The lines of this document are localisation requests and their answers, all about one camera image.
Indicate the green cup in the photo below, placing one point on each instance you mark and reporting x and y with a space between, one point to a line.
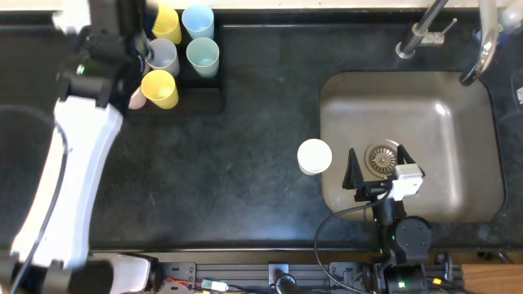
202 53

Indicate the grey cup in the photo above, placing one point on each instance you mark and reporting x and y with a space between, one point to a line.
164 55

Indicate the blue soap bottle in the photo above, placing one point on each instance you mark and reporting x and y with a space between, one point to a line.
511 16

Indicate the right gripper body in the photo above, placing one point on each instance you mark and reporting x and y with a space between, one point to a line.
369 190

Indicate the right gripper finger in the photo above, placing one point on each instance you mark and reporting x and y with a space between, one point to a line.
353 175
402 157

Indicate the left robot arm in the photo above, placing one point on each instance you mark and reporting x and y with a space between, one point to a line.
77 163

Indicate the steel sink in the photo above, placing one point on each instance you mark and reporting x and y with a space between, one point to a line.
449 163

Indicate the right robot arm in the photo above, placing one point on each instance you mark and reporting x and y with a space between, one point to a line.
412 237

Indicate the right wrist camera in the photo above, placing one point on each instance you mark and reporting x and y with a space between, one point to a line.
406 181

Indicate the yellow cup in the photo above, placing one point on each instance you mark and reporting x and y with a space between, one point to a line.
159 87
167 22

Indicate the blue cup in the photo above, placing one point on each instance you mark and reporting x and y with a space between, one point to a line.
198 18

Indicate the pink cup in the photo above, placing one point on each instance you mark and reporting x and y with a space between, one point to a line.
137 101

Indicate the steel tap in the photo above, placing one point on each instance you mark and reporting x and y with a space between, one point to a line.
488 45

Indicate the mounting rail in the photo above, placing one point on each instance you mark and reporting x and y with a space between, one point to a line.
245 273

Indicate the white cup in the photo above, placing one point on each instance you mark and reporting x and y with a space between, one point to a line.
314 157

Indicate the black tray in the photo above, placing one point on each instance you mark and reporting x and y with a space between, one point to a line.
200 102

